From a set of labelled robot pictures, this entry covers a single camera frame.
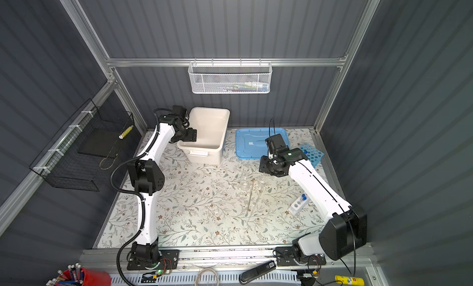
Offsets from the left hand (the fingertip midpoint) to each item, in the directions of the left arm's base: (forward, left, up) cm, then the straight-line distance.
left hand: (188, 137), depth 99 cm
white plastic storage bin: (+10, -12, -1) cm, 16 cm away
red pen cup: (-60, +30, -3) cm, 67 cm away
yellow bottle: (-66, -65, -11) cm, 93 cm away
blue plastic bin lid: (+5, -35, -12) cm, 37 cm away
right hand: (-25, -38, +4) cm, 46 cm away
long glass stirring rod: (-36, -31, -13) cm, 49 cm away
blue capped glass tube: (-35, -56, -6) cm, 66 cm away
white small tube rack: (-36, -54, -9) cm, 66 cm away
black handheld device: (-61, -30, -17) cm, 70 cm away
